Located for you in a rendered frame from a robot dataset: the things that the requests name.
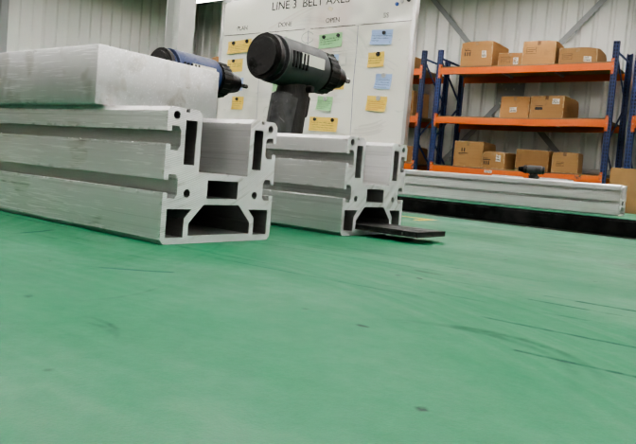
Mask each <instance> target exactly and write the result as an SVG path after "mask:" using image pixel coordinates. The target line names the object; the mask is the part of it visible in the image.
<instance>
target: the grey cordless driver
mask: <svg viewBox="0 0 636 444"><path fill-rule="evenodd" d="M246 61H247V67H248V69H249V71H250V73H251V74H252V75H253V76H254V77H255V78H257V79H260V80H263V81H266V82H269V83H273V84H277V87H276V91H274V92H273V93H272V94H271V99H270V104H269V110H268V114H267V120H266V121H267V122H273V123H275V124H276V126H277V132H278V133H303V130H304V123H305V117H307V116H308V111H309V102H310V97H309V93H315V94H320V95H323V94H328V92H330V91H333V89H336V88H340V87H342V86H343V85H344V84H345V83H350V79H347V78H346V73H345V71H344V70H343V69H342V68H341V66H340V65H339V61H337V59H336V57H335V56H332V55H331V54H328V53H326V52H324V51H323V50H321V49H319V48H316V47H313V46H310V45H307V44H303V43H300V42H297V41H295V40H292V39H290V38H287V37H284V36H281V35H278V34H272V33H269V32H265V33H261V34H259V35H257V36H256V37H255V38H254V39H253V40H252V42H251V43H250V45H249V48H248V51H247V56H246Z"/></svg>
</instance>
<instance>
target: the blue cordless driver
mask: <svg viewBox="0 0 636 444"><path fill-rule="evenodd" d="M150 55H151V56H152V57H156V58H160V59H165V60H169V61H173V62H179V63H183V64H188V65H192V66H196V67H200V68H203V69H208V70H212V71H216V72H219V88H218V98H224V96H227V95H228V94H230V93H236V92H238V91H239V89H240V88H245V89H247V88H248V85H247V84H243V83H241V78H240V77H239V76H238V75H236V74H235V73H233V72H232V69H231V68H230V66H228V65H227V64H226V63H222V62H217V61H215V60H212V59H208V58H205V57H201V56H198V55H194V54H190V53H186V52H184V51H180V50H176V49H172V48H164V47H158V48H156V49H155V50H154V51H153V52H152V53H151V54H150Z"/></svg>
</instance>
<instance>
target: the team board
mask: <svg viewBox="0 0 636 444"><path fill-rule="evenodd" d="M419 7H420V0H223V2H222V17H221V41H220V54H219V62H222V63H226V64H227V65H228V66H230V68H231V69H232V72H233V73H235V74H236V75H238V76H239V77H240V78H241V83H243V84H247V85H248V88H247V89H245V88H240V89H239V91H238V92H236V93H230V94H228V95H227V96H224V98H218V100H217V112H216V118H217V119H255V120H261V121H266V120H267V114H268V110H269V104H270V99H271V94H272V93H273V92H274V91H276V87H277V84H273V83H269V82H266V81H263V80H260V79H257V78H255V77H254V76H253V75H252V74H251V73H250V71H249V69H248V67H247V61H246V56H247V51H248V48H249V45H250V43H251V42H252V40H253V39H254V38H255V37H256V36H257V35H259V34H261V33H265V32H269V33H272V34H278V35H281V36H284V37H287V38H290V39H292V40H295V41H297V42H300V43H303V44H307V45H310V46H313V47H316V48H319V49H321V50H323V51H324V52H326V53H328V54H331V55H332V56H335V57H336V59H337V61H339V65H340V66H341V68H342V69H343V70H344V71H345V73H346V78H347V79H350V83H345V84H344V85H343V86H342V87H340V88H336V89H333V91H330V92H328V94H323V95H320V94H315V93H309V97H310V102H309V111H308V116H307V117H305V123H304V130H303V134H327V135H351V136H357V137H362V138H365V141H366V142H379V143H396V144H401V145H406V146H407V142H408V132H409V121H410V111H411V100H412V90H413V79H414V69H415V49H416V38H417V28H418V17H419Z"/></svg>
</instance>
